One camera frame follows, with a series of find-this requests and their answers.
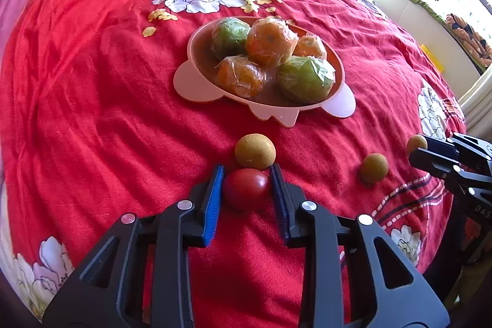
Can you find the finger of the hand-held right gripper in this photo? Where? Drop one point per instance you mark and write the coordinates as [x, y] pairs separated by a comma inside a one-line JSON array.
[[434, 161], [469, 147]]

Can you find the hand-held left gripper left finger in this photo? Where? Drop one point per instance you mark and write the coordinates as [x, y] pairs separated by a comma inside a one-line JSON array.
[[213, 205]]

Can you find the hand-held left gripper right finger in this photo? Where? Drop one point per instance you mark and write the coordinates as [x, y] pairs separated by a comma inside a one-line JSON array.
[[280, 205]]

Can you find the brown longan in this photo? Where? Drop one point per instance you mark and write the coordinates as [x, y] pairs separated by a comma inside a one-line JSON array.
[[374, 168], [254, 151], [414, 143]]

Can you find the red tomato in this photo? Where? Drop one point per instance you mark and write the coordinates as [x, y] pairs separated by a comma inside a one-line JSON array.
[[246, 189]]

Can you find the pink bowl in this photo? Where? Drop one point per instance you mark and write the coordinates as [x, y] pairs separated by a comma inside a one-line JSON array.
[[194, 82]]

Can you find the yellow object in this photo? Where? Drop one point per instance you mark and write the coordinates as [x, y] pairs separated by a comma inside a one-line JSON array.
[[432, 57]]

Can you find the orange floral cushion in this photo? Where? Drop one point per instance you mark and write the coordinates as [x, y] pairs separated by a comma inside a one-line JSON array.
[[471, 39]]

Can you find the wrapped green orange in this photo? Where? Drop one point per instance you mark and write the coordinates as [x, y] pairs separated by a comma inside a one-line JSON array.
[[305, 80], [228, 38]]

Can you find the beige bench with green trim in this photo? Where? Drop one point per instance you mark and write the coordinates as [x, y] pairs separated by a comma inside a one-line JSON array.
[[407, 9]]

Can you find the red floral blanket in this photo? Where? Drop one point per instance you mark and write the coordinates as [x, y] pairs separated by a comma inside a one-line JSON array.
[[96, 101]]

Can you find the pink blanket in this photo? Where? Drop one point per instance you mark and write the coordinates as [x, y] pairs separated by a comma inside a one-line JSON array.
[[15, 5]]

